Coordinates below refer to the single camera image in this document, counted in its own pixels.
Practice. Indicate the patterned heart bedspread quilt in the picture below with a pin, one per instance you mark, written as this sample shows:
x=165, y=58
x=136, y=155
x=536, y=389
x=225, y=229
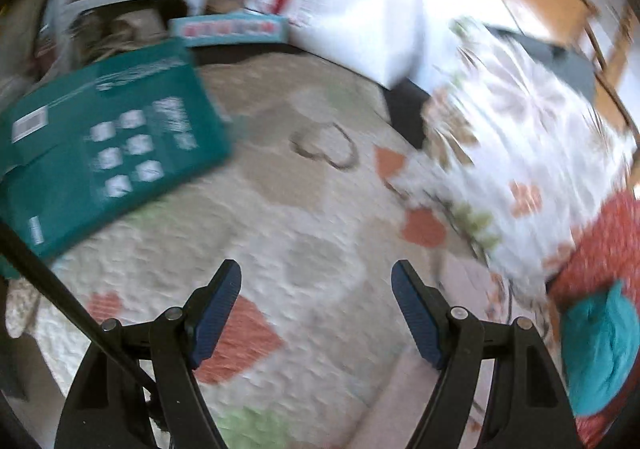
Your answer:
x=315, y=353

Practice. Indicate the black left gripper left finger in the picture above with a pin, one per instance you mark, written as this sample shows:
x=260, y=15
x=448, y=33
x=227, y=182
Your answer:
x=107, y=408

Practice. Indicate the light blue game box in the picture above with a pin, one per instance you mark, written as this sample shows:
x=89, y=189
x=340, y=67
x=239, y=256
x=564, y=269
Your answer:
x=230, y=29

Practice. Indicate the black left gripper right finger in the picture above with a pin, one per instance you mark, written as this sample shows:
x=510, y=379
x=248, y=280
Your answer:
x=526, y=405

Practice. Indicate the teal fleece bundle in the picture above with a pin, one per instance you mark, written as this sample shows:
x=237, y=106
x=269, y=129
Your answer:
x=599, y=344

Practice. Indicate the white floral pillow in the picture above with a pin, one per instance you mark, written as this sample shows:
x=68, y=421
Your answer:
x=523, y=161

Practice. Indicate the green cardboard box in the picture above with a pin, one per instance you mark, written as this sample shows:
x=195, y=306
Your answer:
x=88, y=147

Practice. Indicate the red floral pillow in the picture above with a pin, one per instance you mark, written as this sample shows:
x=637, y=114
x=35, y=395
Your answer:
x=608, y=253

